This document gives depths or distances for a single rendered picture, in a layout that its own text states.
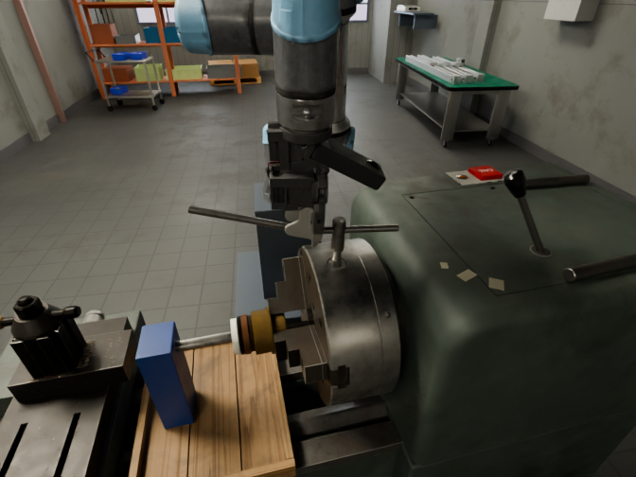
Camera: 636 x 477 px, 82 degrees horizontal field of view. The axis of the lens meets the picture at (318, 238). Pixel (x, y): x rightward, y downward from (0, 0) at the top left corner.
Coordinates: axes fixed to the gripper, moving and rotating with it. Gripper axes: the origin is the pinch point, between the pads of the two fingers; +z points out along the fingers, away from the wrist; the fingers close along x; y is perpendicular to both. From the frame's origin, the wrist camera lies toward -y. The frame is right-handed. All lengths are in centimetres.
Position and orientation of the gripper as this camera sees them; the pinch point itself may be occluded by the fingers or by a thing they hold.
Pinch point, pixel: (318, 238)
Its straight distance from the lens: 61.9
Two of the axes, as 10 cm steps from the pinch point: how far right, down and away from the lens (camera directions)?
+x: 0.7, 6.4, -7.6
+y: -10.0, 0.3, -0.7
